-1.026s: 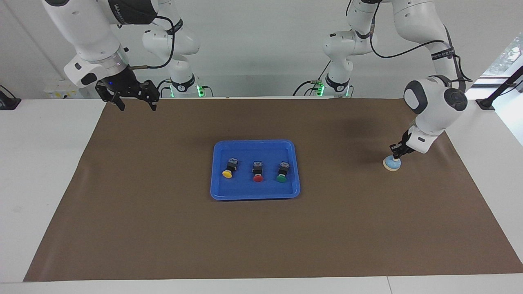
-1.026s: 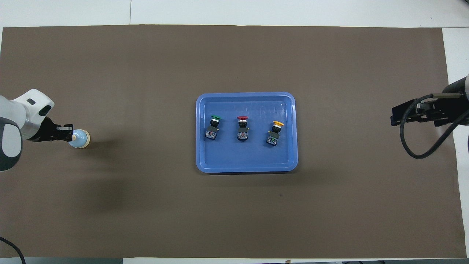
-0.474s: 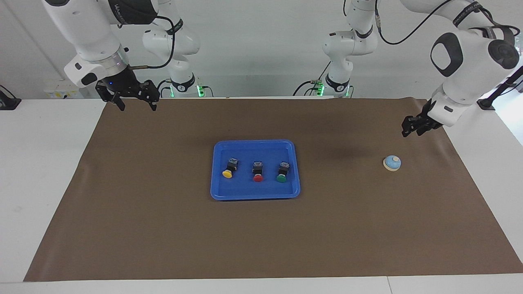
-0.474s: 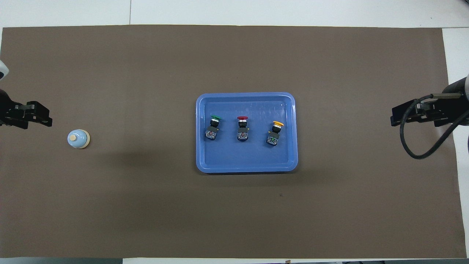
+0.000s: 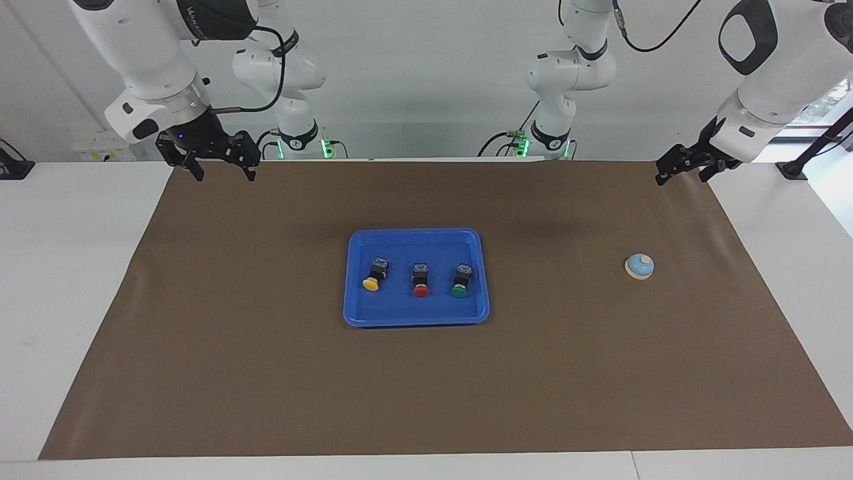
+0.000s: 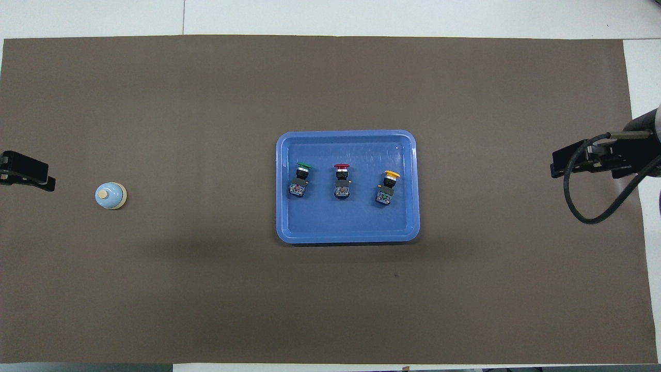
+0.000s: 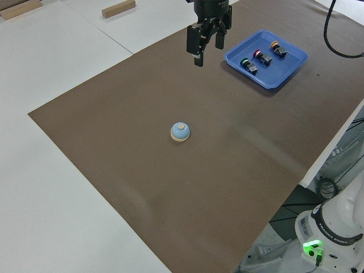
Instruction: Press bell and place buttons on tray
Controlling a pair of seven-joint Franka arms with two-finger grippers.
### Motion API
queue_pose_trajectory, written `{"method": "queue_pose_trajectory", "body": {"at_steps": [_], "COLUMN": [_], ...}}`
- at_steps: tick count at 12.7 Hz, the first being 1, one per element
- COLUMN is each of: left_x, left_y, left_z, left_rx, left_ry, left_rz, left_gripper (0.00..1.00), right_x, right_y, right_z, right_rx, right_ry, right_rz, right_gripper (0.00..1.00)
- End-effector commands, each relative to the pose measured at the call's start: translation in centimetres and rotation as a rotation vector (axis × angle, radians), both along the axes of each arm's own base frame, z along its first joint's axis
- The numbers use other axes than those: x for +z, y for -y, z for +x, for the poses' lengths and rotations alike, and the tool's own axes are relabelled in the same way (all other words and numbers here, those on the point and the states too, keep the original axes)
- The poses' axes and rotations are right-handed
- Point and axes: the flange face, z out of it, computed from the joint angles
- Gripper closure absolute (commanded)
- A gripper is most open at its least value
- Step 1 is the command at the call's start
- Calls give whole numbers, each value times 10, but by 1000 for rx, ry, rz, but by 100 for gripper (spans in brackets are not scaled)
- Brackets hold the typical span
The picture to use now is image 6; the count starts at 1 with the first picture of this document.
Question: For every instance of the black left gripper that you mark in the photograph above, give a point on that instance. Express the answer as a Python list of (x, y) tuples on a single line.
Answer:
[(3, 173)]

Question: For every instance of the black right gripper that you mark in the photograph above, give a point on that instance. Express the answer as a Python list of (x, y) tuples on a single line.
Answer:
[(619, 154)]

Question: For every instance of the yellow push button switch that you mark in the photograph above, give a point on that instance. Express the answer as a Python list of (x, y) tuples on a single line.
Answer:
[(384, 195)]

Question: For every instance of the red push button switch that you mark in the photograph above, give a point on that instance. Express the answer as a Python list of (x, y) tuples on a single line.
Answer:
[(342, 188)]

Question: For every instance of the green push button switch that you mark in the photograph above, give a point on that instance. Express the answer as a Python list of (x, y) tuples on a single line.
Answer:
[(298, 188)]

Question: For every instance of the light blue call bell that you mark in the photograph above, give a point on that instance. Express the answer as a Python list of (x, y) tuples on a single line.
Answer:
[(109, 197)]

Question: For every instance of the blue plastic tray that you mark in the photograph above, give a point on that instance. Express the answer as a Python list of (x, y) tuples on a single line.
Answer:
[(346, 222)]

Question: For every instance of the brown table mat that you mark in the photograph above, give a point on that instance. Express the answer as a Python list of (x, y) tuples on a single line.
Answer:
[(206, 289)]

